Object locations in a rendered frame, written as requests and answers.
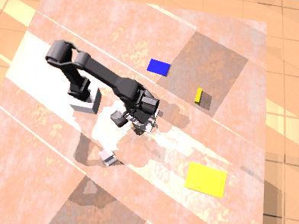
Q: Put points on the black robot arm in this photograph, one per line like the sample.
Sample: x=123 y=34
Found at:
x=60 y=56

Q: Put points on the yellow rectangular block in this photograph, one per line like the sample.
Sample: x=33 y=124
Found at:
x=198 y=95

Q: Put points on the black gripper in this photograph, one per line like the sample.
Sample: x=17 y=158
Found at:
x=119 y=118

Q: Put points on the blue rectangular block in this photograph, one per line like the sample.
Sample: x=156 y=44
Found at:
x=158 y=67

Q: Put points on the yellow rectangular plate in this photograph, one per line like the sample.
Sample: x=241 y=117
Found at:
x=206 y=180

